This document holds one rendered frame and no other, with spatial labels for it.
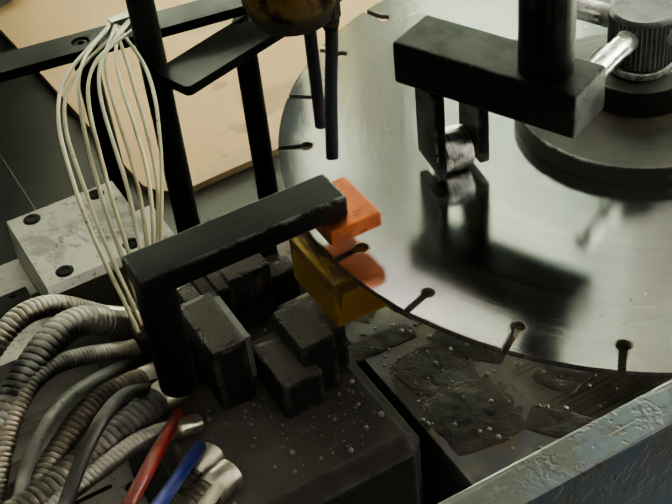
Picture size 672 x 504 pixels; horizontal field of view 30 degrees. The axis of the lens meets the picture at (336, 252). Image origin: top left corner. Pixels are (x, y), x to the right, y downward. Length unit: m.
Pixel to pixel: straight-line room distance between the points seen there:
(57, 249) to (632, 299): 0.30
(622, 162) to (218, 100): 0.50
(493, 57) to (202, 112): 0.49
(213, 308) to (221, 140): 0.40
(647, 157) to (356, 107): 0.14
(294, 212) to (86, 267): 0.17
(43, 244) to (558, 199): 0.27
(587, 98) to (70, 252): 0.28
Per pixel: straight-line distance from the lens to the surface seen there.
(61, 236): 0.66
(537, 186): 0.55
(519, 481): 0.37
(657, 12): 0.56
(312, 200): 0.50
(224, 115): 0.96
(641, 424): 0.39
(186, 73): 0.70
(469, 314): 0.49
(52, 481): 0.51
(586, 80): 0.49
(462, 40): 0.52
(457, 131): 0.55
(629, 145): 0.55
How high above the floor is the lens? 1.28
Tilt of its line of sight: 40 degrees down
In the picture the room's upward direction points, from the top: 7 degrees counter-clockwise
